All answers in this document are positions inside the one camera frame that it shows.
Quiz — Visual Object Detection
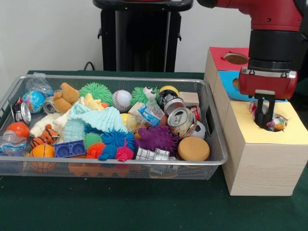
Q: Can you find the green spiky ball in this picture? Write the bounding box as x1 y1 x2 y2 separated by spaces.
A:
78 82 113 106

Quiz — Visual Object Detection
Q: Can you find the wooden box with three holes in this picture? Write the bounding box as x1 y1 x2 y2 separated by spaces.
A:
204 46 308 197

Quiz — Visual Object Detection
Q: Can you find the small basketball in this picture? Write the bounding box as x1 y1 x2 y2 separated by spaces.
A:
29 143 57 173

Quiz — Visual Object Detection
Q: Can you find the shallow mesh bin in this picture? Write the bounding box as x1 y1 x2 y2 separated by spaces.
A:
0 74 229 180

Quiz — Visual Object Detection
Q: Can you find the small globe ball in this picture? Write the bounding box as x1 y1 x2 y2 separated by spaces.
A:
22 90 46 114

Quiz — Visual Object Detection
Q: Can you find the white baseball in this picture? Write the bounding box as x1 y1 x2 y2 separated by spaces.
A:
112 90 133 112

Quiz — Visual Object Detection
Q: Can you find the purple spiky ball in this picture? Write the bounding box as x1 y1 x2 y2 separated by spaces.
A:
134 125 179 154

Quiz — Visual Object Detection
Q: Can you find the blue spiky ball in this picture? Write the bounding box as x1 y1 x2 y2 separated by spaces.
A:
85 127 135 154

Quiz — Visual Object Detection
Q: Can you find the orange round sponge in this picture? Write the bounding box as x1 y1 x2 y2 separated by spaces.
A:
177 136 211 161

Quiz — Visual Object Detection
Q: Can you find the dark green side tablecloth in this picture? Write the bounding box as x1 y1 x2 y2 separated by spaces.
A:
295 79 308 97

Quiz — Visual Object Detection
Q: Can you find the brown teddy bear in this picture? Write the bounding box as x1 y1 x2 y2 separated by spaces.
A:
51 82 80 114

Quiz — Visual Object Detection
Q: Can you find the tiger plush toy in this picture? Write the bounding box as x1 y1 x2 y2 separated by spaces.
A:
31 124 61 148

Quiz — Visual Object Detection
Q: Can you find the crushed drink can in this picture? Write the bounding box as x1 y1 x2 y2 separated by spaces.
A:
167 107 197 138

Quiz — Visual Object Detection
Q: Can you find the small patterned cloth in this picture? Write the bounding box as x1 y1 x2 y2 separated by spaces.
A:
249 101 288 132

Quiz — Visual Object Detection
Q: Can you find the light blue knitted cloth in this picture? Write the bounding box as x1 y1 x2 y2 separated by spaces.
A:
64 102 128 142

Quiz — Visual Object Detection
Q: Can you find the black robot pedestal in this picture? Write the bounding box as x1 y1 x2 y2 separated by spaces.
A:
92 0 194 73

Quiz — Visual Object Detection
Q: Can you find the orange ball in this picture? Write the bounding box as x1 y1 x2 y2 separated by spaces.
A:
6 122 30 139

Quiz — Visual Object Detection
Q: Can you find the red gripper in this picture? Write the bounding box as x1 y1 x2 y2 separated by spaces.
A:
238 72 298 129

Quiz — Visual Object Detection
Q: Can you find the green spiky toy with eyes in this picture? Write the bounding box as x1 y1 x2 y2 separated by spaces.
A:
131 86 161 105

